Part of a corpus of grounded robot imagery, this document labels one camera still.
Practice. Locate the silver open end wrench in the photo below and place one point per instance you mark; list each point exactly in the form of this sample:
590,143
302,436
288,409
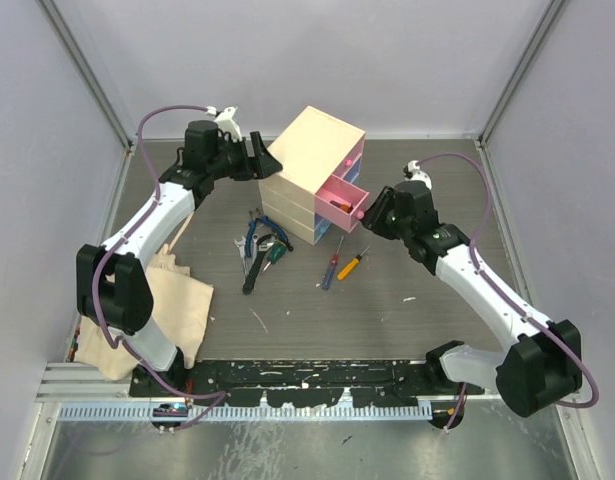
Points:
240,244

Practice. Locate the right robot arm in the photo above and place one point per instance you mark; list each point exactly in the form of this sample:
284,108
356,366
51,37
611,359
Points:
539,362

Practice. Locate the beige cloth bag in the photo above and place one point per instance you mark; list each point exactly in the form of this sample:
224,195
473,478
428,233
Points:
181,308

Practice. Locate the red blue handled screwdriver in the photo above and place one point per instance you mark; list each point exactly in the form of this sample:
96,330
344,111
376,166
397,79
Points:
328,277

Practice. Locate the black adjustable wrench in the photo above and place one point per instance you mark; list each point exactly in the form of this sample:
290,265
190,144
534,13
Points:
263,245

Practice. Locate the orange handled screwdriver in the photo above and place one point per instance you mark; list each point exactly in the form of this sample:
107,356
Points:
352,264

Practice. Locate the blue handled pliers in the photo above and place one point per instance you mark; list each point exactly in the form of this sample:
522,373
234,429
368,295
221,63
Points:
256,219

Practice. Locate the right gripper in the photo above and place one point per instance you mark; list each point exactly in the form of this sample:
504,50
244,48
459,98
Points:
374,214

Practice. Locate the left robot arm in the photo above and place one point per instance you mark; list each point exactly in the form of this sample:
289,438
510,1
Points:
112,287

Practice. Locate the left light blue drawer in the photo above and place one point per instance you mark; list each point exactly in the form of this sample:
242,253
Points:
321,229

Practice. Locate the small pink drawer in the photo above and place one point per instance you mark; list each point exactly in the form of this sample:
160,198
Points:
350,159

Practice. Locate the cream drawer cabinet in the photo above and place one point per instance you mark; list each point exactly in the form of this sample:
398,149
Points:
310,149

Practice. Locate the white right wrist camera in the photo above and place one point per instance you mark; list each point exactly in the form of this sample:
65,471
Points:
413,172

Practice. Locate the green handled screwdriver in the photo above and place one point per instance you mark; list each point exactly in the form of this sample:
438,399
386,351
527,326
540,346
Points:
276,252

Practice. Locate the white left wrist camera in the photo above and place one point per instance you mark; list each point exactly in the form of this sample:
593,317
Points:
226,121

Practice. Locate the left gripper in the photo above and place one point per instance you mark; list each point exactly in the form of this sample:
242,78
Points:
260,166

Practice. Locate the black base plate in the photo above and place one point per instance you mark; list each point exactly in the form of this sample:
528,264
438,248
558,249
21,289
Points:
302,383

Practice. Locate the large pink drawer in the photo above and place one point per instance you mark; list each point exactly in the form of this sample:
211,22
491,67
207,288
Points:
341,202

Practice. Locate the wide purple drawer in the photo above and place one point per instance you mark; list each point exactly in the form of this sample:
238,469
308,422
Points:
351,177

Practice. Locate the slotted cable duct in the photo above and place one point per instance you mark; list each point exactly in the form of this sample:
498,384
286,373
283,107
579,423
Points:
154,411

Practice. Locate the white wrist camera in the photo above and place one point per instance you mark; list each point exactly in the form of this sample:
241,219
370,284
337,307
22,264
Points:
413,172
226,121

